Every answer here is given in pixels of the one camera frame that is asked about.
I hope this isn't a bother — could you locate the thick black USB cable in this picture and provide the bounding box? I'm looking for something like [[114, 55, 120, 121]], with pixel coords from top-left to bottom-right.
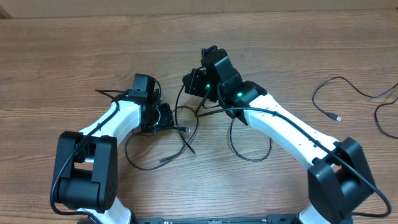
[[124, 105, 200, 172]]

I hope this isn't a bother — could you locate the thin black USB cable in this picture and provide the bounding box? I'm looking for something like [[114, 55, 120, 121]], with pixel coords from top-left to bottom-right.
[[312, 76, 398, 139]]

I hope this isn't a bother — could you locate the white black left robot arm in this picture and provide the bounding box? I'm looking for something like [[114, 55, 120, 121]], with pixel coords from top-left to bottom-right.
[[50, 73, 172, 223]]

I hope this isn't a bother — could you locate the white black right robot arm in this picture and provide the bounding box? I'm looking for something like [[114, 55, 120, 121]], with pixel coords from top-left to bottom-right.
[[182, 45, 375, 223]]

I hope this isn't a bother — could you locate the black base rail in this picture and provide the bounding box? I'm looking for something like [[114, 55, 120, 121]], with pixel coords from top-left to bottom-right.
[[77, 213, 354, 224]]

